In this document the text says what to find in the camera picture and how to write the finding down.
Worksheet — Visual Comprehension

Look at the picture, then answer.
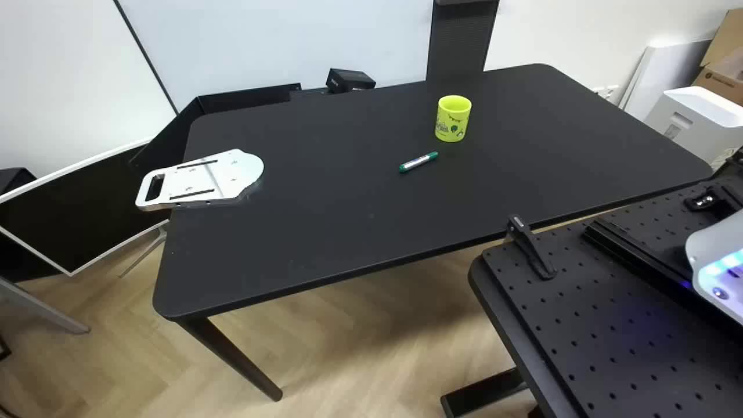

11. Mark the green capped white marker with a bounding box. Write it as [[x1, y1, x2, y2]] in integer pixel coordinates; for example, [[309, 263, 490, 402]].
[[398, 149, 442, 177]]

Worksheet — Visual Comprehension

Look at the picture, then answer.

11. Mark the yellow-green plastic cup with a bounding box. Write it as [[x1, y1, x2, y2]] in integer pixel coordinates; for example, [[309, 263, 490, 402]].
[[433, 93, 474, 144]]

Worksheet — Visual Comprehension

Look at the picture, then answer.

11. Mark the small black box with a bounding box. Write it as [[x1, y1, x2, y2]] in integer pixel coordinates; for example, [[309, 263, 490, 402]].
[[325, 68, 378, 94]]

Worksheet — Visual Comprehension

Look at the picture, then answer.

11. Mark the white flat mounting plate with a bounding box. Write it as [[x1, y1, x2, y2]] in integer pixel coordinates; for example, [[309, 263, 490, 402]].
[[133, 146, 268, 213]]

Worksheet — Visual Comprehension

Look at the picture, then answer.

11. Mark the black clamp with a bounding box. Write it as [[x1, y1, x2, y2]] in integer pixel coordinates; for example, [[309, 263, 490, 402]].
[[504, 213, 557, 283]]

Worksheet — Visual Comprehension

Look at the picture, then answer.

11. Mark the black vertical column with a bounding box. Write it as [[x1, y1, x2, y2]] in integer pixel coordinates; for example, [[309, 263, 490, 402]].
[[426, 0, 500, 84]]

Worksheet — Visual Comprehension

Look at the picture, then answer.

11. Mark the large whiteboard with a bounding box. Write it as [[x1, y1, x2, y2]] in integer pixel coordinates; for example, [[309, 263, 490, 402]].
[[114, 0, 438, 113]]

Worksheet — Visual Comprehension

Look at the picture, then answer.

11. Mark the black table leg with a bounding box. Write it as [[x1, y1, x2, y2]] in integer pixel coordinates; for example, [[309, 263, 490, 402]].
[[175, 310, 285, 403]]

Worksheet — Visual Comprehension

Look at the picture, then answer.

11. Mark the black breadboard table foot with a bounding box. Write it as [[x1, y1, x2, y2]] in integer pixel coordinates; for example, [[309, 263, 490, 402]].
[[439, 367, 537, 418]]

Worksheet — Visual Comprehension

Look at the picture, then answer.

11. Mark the black perforated breadboard table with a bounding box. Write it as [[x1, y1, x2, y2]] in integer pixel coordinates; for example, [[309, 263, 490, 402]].
[[467, 180, 743, 418]]

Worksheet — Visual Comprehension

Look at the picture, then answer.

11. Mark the white-framed black monitor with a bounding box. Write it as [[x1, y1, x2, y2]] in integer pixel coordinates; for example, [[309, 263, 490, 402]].
[[0, 140, 175, 278]]

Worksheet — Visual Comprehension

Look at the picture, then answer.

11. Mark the white leaning board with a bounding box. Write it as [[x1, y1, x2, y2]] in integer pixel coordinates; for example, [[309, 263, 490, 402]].
[[619, 38, 716, 123]]

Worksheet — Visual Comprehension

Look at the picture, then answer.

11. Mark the white box appliance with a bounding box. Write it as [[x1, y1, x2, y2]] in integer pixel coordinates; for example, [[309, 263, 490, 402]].
[[643, 84, 743, 170]]

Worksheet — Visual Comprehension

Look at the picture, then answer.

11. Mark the grey metal leg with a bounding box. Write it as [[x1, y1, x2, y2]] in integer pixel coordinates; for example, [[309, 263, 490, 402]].
[[0, 277, 93, 336]]

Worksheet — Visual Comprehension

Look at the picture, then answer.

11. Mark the brown cardboard box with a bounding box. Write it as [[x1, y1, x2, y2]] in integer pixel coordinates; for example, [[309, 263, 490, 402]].
[[692, 6, 743, 106]]

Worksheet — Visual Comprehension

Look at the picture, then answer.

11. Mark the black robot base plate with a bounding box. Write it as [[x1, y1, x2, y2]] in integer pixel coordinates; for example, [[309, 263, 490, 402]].
[[580, 180, 743, 335]]

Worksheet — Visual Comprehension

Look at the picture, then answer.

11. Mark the black mounting bracket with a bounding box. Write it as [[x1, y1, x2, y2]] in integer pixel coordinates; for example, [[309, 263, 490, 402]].
[[683, 180, 743, 219]]

